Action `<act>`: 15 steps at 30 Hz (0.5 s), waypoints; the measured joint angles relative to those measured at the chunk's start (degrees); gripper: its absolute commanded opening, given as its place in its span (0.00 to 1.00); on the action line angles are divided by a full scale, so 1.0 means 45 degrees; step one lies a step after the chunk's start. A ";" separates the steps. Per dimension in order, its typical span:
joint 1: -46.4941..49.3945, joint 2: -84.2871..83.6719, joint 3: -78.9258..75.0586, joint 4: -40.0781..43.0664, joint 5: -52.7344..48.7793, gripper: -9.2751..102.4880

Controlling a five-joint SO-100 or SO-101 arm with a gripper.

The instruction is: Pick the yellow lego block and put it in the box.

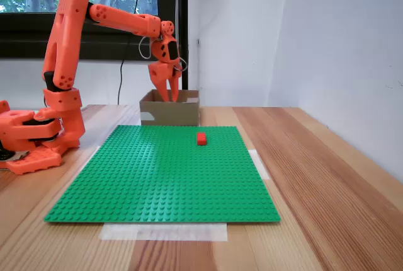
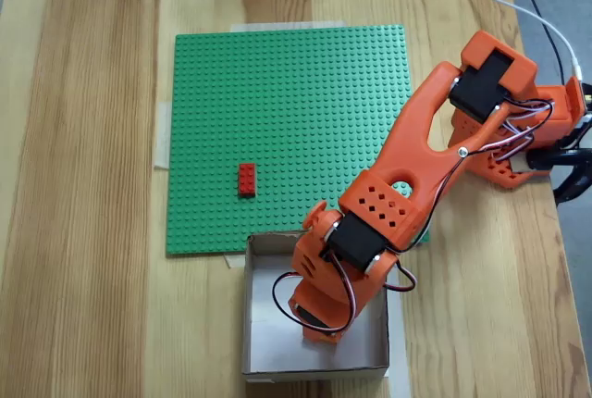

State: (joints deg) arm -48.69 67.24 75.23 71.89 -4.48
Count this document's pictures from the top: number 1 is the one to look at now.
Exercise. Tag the open cardboard box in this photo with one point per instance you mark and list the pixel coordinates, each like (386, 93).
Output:
(176, 113)

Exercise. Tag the red lego block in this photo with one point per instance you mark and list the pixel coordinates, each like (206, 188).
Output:
(201, 139)

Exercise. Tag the green lego baseplate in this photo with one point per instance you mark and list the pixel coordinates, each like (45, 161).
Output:
(126, 189)

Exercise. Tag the masking tape strip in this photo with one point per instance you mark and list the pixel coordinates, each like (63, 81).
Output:
(163, 232)
(259, 165)

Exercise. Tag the black window frame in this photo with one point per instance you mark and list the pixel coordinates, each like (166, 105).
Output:
(94, 47)

